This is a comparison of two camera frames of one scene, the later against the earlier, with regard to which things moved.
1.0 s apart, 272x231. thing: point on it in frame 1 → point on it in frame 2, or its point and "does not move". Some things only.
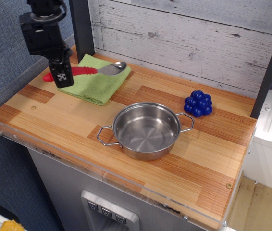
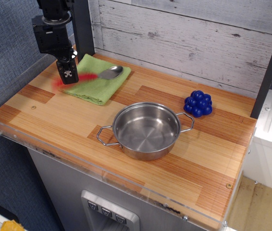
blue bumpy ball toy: (198, 103) does not move
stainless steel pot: (145, 131) does not move
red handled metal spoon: (109, 70) → (108, 73)
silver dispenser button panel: (91, 200) does not move
